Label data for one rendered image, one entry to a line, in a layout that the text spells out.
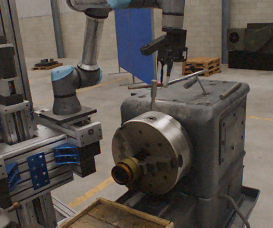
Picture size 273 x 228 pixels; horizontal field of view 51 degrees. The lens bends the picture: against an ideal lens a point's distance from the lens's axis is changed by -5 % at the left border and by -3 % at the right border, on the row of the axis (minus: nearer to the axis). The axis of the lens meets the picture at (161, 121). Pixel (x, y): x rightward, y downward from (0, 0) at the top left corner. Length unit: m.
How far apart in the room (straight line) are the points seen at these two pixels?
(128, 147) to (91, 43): 0.61
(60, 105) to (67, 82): 0.12
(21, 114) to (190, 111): 0.83
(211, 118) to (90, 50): 0.70
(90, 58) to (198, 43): 10.57
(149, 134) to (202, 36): 10.90
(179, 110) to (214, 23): 10.55
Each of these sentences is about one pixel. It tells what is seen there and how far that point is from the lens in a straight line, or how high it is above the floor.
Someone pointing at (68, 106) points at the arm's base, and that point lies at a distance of 1.51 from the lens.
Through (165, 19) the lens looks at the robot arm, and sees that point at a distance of 1.01.
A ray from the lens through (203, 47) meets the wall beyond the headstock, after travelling 11.89.
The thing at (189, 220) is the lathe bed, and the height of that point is 0.78.
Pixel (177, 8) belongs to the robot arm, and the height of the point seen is 1.62.
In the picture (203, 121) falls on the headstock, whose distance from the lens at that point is 1.12.
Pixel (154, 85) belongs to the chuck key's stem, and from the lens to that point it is 1.04.
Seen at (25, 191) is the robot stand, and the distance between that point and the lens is 1.51.
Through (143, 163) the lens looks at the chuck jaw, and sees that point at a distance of 1.04.
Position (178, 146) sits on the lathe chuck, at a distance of 1.05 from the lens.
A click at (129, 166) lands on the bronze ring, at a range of 1.02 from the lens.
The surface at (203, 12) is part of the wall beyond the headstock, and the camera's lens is 11.85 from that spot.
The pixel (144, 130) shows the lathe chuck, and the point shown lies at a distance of 1.07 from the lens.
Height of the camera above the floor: 1.58
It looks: 19 degrees down
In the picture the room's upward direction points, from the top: 3 degrees counter-clockwise
